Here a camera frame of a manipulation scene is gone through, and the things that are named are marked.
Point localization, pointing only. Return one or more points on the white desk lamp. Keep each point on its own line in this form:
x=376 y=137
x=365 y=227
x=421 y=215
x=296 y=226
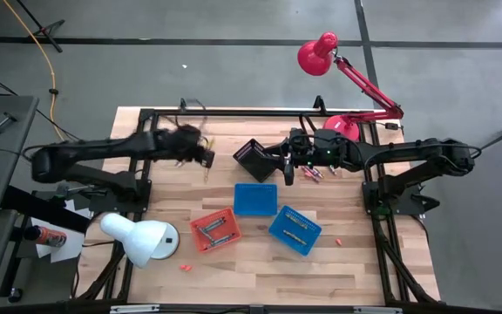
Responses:
x=142 y=237

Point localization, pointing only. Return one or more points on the black inline power switch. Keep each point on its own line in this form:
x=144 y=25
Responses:
x=392 y=126

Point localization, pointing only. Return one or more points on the grey crayon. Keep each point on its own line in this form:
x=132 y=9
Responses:
x=214 y=224
x=180 y=164
x=205 y=234
x=220 y=241

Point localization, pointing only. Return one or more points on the orange crayon piece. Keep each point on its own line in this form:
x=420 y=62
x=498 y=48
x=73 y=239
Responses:
x=185 y=268
x=338 y=241

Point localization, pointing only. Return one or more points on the grey metal bracket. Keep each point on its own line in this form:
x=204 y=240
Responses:
x=377 y=310
x=133 y=309

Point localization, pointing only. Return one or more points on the black mesh basket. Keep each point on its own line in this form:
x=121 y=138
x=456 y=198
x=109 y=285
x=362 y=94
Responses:
x=251 y=159

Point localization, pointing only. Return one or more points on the white paper sheets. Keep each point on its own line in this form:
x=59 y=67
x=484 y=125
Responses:
x=65 y=248

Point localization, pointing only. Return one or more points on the black tripod stand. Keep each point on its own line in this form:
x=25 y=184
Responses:
x=55 y=25

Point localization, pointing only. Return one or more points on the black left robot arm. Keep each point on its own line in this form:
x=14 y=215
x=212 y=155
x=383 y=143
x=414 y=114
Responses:
x=103 y=148

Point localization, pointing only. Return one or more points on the orange slotted plastic basket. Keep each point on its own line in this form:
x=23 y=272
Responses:
x=233 y=227

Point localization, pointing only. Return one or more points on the orange spray can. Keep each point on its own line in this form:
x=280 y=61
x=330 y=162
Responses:
x=48 y=236

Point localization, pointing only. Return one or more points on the red desk lamp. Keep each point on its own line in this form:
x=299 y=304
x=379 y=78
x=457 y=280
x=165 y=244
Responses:
x=316 y=56

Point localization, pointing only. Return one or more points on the black caster wheel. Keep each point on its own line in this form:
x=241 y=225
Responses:
x=15 y=295

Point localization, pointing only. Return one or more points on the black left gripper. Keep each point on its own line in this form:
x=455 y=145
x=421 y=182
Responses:
x=183 y=144

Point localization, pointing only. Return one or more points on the black aluminium table frame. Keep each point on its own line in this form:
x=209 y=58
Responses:
x=242 y=112

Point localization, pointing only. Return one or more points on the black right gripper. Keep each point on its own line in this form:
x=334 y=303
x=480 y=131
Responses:
x=320 y=148

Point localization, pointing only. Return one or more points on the blue slotted plastic basket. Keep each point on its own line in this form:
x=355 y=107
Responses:
x=255 y=200
x=296 y=230

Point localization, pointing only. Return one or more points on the black diagonal beam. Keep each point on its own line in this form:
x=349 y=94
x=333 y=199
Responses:
x=42 y=209

